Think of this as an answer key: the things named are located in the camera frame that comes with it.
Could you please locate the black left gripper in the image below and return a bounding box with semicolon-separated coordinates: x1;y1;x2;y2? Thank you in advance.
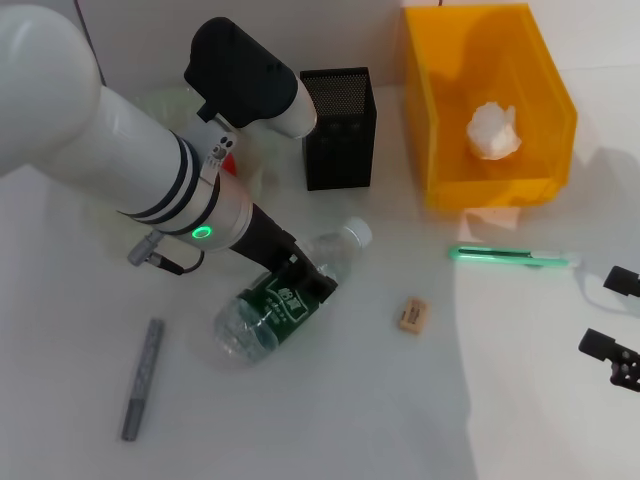
232;202;337;304

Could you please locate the green label water bottle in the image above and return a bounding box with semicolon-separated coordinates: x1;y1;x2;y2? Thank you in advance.
213;216;374;369

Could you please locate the white paper ball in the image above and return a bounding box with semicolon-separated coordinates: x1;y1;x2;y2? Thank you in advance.
466;101;524;161

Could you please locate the beige eraser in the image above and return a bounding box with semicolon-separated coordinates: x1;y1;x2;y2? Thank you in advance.
398;296;431;335

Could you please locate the black mesh pen holder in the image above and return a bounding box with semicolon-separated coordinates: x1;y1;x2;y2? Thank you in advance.
299;66;377;192

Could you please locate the grey marker pen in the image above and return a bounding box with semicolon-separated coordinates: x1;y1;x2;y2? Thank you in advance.
120;317;166;442

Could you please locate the green glass fruit plate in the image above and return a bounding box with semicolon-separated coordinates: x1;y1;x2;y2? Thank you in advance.
132;84;282;204

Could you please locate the yellow plastic bin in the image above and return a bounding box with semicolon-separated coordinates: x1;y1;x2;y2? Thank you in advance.
403;2;579;210

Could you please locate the left arm metal cable connector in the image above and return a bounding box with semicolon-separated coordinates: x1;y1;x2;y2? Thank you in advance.
127;232;206;276

